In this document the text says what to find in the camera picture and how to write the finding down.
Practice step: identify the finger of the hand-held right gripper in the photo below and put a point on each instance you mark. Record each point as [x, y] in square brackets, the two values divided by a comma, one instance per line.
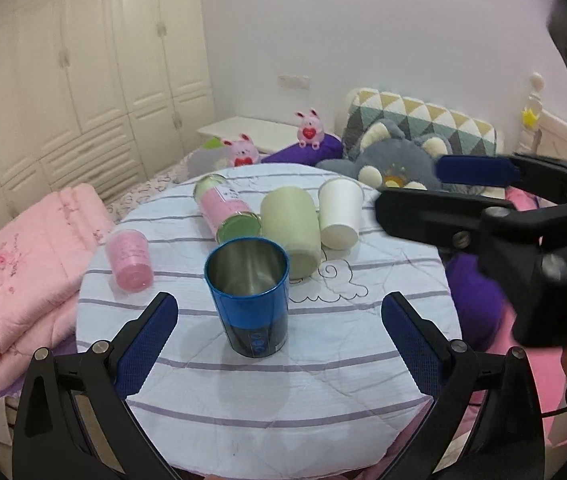
[428, 215]
[473, 169]

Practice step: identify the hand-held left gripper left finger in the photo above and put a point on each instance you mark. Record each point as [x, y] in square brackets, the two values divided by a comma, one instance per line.
[147, 347]

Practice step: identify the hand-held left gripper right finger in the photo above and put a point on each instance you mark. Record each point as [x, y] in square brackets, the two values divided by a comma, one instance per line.
[412, 347]

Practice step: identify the white paper cup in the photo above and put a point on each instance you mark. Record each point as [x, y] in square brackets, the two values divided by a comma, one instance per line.
[341, 210]

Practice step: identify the small pink cup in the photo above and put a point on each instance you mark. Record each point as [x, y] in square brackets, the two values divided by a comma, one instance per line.
[131, 260]

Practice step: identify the blue metal cup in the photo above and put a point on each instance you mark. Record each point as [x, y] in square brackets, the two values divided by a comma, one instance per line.
[251, 320]

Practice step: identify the pale green cup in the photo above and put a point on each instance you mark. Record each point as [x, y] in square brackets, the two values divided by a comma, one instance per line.
[291, 225]

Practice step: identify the grey plush animal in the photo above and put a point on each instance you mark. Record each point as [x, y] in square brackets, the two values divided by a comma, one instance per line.
[398, 155]

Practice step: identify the purple cushion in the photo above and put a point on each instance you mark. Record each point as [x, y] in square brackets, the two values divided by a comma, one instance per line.
[473, 305]

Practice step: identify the yellow crown decoration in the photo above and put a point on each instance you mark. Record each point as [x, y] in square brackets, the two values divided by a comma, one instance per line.
[530, 117]

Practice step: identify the striped white tablecloth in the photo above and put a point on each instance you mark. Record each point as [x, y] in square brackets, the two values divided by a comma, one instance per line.
[338, 385]

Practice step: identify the triangle patterned pillow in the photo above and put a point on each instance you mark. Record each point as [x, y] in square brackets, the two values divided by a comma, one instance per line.
[413, 110]

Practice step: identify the cream bed headboard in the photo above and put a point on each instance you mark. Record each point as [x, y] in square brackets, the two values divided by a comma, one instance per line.
[563, 130]

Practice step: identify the pink quilted blanket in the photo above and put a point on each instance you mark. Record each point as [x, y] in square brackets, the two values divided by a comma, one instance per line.
[28, 285]

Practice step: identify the pink bunny plush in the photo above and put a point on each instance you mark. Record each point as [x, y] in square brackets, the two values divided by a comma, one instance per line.
[243, 152]
[310, 130]

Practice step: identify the purple pillow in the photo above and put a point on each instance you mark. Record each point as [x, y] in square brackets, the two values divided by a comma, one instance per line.
[288, 152]

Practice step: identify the pink and green canister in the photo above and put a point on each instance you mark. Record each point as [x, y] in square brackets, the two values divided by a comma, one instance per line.
[221, 205]

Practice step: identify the floral bed sheet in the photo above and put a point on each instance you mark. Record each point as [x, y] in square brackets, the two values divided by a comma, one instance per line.
[148, 185]

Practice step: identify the white bedside table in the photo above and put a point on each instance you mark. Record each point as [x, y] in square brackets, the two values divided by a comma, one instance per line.
[263, 130]

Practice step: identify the grey green plush toy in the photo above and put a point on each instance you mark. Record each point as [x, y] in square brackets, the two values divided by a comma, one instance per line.
[208, 160]

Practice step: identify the cream wardrobe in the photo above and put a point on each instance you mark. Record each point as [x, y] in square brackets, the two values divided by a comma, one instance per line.
[88, 60]

